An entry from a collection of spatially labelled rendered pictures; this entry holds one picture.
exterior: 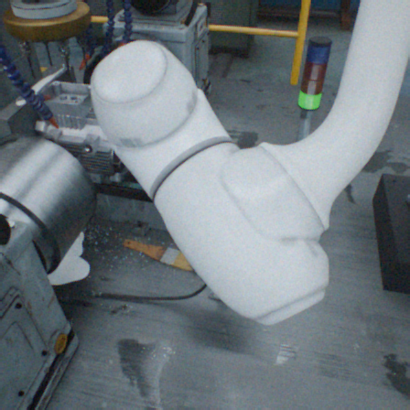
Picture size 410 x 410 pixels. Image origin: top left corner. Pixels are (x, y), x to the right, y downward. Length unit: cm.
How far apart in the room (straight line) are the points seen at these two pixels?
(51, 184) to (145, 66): 47
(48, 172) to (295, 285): 57
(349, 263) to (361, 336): 21
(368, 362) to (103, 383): 54
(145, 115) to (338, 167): 17
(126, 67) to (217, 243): 17
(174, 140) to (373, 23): 22
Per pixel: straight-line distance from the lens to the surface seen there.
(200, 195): 35
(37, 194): 77
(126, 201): 109
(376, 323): 101
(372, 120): 39
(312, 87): 117
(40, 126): 106
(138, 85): 35
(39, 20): 93
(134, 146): 38
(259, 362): 89
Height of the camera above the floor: 159
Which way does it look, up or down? 42 degrees down
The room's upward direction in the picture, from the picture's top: straight up
